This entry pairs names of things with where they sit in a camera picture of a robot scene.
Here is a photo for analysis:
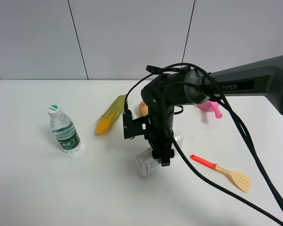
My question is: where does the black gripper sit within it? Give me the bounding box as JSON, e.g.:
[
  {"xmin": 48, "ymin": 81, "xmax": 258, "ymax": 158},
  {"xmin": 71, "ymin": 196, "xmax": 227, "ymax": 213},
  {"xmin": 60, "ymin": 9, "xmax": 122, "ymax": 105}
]
[{"xmin": 146, "ymin": 103, "xmax": 175, "ymax": 167}]

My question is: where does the white rectangular carton box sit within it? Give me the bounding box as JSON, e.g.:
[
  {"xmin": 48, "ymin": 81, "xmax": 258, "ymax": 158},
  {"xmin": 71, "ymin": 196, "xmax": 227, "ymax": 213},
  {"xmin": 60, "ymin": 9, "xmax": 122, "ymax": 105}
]
[{"xmin": 135, "ymin": 130, "xmax": 184, "ymax": 178}]

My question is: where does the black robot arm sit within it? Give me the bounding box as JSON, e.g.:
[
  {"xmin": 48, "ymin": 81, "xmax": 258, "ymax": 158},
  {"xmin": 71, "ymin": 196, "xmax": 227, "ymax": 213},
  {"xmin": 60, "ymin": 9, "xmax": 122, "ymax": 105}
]
[{"xmin": 141, "ymin": 56, "xmax": 283, "ymax": 166}]

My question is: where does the brown potato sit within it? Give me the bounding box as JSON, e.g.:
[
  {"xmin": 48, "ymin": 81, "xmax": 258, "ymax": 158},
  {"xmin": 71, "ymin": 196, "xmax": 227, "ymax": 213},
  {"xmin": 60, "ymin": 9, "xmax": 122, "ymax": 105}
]
[{"xmin": 139, "ymin": 101, "xmax": 148, "ymax": 116}]

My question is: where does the yellow corn cob with husk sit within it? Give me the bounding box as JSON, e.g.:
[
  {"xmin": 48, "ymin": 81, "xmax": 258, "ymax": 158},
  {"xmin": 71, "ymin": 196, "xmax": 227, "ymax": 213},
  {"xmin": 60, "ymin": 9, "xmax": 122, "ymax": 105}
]
[{"xmin": 95, "ymin": 95, "xmax": 126, "ymax": 136}]

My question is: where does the clear water bottle green label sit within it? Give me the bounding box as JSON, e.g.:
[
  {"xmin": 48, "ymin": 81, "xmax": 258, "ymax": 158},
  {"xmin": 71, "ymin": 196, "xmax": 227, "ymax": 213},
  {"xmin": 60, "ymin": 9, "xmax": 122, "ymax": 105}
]
[{"xmin": 47, "ymin": 105, "xmax": 81, "ymax": 155}]

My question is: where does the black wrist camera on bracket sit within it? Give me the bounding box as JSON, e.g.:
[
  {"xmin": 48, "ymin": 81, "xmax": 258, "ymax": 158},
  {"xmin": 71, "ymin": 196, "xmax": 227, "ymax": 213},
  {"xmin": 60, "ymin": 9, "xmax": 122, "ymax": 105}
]
[{"xmin": 123, "ymin": 109, "xmax": 148, "ymax": 140}]

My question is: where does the pink pot with handle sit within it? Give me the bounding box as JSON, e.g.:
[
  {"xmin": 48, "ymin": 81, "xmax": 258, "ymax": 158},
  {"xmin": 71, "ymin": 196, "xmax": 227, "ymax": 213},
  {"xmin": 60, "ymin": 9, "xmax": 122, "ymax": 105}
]
[{"xmin": 198, "ymin": 100, "xmax": 223, "ymax": 119}]

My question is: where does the black cable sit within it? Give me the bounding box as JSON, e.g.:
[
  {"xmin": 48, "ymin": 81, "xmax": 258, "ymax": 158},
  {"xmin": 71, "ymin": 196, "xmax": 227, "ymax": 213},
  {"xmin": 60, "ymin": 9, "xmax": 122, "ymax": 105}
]
[{"xmin": 124, "ymin": 62, "xmax": 283, "ymax": 226}]

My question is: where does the wooden spatula with red handle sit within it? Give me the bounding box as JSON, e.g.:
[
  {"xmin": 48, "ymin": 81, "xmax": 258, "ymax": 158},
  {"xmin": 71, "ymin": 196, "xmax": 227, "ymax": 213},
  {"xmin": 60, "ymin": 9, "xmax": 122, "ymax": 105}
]
[{"xmin": 190, "ymin": 154, "xmax": 251, "ymax": 193}]

